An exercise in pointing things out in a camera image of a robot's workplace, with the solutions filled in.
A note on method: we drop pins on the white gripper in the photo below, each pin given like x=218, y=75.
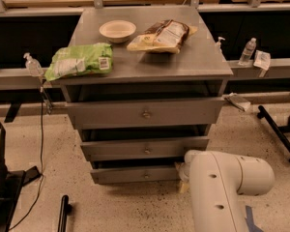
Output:
x=185, y=172

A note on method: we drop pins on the grey bottom drawer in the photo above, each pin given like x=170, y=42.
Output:
x=119, y=175

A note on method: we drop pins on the grey drawer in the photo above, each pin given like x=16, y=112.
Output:
x=142, y=148
x=144, y=113
x=119, y=175

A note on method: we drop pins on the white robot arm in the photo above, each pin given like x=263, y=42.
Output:
x=215, y=181

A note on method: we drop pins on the grey middle drawer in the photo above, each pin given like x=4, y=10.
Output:
x=142, y=148

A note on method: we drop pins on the grey top drawer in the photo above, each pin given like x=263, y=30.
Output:
x=144, y=113

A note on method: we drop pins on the grey drawer cabinet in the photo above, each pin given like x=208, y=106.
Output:
x=199, y=70

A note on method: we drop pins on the folded cloth on ledge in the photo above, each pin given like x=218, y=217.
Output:
x=238, y=101

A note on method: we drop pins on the black stand base right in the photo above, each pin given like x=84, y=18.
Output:
x=280, y=131

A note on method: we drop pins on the black tube on floor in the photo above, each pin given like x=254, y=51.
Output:
x=65, y=209

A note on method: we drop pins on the small white pump bottle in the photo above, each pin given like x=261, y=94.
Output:
x=219, y=43

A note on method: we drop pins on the brown yellow snack bag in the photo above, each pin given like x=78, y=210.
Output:
x=166, y=36

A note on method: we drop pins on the white wipes packet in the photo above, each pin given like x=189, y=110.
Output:
x=262, y=60

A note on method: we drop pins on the green chip bag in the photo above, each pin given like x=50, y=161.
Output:
x=78, y=60

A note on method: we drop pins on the clear water bottle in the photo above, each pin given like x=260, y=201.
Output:
x=247, y=52

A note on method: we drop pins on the white paper bowl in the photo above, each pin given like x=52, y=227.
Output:
x=117, y=31

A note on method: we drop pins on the black monitor stand left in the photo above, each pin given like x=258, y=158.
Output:
x=11, y=183

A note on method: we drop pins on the clear sanitizer pump bottle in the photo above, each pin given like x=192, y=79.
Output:
x=33, y=65

